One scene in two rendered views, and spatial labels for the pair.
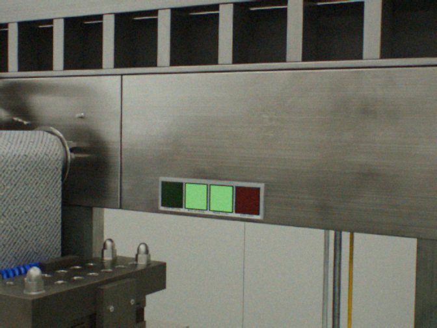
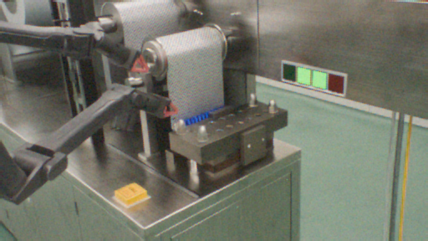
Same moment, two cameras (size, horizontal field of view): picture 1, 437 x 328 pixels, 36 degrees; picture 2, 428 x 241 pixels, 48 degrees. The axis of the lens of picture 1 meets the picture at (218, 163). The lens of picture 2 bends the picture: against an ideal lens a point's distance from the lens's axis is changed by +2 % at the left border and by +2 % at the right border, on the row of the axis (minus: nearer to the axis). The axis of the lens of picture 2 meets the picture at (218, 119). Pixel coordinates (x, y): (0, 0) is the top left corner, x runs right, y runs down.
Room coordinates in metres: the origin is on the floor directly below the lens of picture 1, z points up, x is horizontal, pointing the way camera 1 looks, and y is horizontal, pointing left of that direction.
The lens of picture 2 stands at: (-0.04, -0.16, 1.64)
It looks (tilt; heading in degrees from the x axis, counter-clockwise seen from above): 22 degrees down; 19
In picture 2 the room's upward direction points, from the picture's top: 3 degrees counter-clockwise
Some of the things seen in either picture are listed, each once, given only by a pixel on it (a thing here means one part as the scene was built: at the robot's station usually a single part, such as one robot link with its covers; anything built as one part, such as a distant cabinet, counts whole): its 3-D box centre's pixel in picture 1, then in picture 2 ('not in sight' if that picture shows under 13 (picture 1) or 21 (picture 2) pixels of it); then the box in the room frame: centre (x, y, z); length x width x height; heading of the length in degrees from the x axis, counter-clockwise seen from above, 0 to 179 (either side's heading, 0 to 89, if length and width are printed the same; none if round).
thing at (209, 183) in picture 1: (209, 197); (312, 77); (1.39, 0.02, 1.18); 0.25 x 0.01 x 0.07; 59
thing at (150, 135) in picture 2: not in sight; (144, 115); (1.29, 0.57, 1.05); 0.06 x 0.05 x 0.31; 149
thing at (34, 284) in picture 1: (34, 279); (202, 133); (1.20, 0.32, 1.05); 0.04 x 0.04 x 0.04
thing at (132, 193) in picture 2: not in sight; (130, 194); (1.03, 0.50, 0.91); 0.07 x 0.07 x 0.02; 59
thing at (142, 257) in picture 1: (143, 252); (272, 105); (1.47, 0.16, 1.05); 0.04 x 0.04 x 0.04
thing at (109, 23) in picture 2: not in sight; (104, 24); (1.42, 0.75, 1.33); 0.06 x 0.06 x 0.06; 59
